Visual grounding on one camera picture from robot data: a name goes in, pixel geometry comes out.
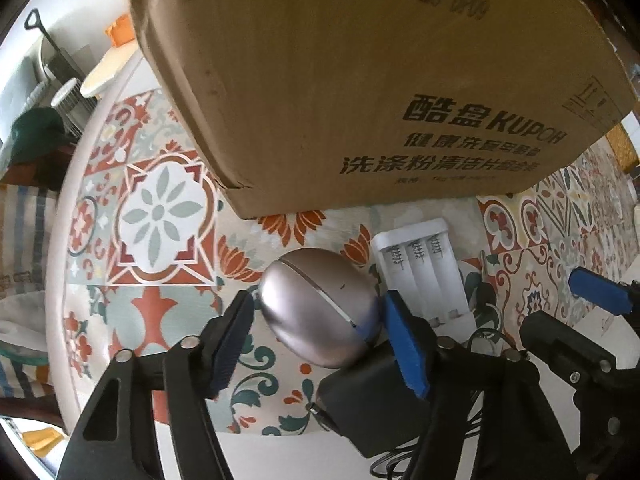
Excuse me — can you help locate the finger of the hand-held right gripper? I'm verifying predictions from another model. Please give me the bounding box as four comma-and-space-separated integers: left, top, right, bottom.
569, 266, 640, 317
519, 309, 619, 386

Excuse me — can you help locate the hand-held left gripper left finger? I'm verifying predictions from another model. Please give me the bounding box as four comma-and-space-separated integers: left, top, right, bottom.
57, 289, 257, 480

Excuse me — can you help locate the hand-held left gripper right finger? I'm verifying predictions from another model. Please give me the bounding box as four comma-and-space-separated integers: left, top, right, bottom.
381, 289, 577, 480

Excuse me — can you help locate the metallic egg-shaped device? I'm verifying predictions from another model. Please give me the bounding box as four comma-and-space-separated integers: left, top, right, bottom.
257, 248, 384, 370

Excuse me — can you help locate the brown cardboard box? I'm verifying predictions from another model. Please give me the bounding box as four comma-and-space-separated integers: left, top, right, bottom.
127, 0, 634, 221

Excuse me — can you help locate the white battery charger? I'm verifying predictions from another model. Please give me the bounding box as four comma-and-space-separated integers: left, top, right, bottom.
370, 216, 479, 331

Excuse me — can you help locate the patterned tile-print table runner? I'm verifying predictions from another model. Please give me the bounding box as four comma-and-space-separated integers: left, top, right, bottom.
57, 87, 640, 436

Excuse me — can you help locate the yellow object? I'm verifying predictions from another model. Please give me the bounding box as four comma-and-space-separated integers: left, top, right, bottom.
22, 427, 66, 459

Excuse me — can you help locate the striped cloth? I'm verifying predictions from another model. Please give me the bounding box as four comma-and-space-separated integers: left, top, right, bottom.
0, 182, 66, 391

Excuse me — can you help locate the green stool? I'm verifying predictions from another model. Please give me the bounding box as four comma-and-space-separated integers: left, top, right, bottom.
9, 107, 69, 166

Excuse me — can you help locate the white round slatted bin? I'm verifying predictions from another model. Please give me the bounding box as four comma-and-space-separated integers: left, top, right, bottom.
50, 77, 99, 139

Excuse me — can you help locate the cream small side table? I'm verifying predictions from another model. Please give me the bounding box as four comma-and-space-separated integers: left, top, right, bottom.
80, 42, 151, 99

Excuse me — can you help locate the grey sofa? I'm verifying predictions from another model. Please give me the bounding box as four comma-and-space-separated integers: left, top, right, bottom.
0, 55, 51, 136

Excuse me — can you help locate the orange plastic crate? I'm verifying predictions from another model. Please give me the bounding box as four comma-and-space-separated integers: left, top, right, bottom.
107, 14, 136, 49

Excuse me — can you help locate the black power adapter with cable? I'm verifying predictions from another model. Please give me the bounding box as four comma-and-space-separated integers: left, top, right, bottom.
306, 270, 521, 480

